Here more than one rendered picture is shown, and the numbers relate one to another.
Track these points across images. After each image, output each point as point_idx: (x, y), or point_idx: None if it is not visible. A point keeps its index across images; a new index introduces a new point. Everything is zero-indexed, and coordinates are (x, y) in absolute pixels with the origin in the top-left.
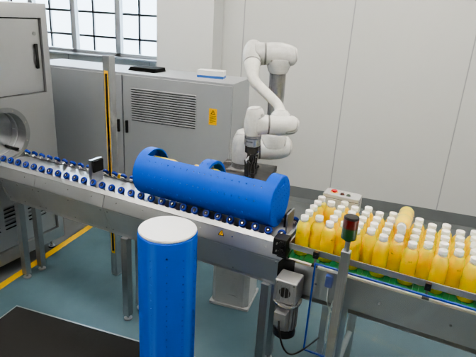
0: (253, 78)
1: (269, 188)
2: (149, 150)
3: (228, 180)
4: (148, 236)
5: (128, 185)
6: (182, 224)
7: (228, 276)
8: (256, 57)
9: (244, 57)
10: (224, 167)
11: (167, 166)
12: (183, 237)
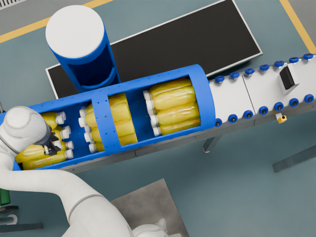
0: (58, 172)
1: (0, 116)
2: (195, 79)
3: (57, 101)
4: (75, 8)
5: (241, 106)
6: (70, 45)
7: None
8: (71, 209)
9: (107, 201)
10: (174, 227)
11: (148, 78)
12: (49, 28)
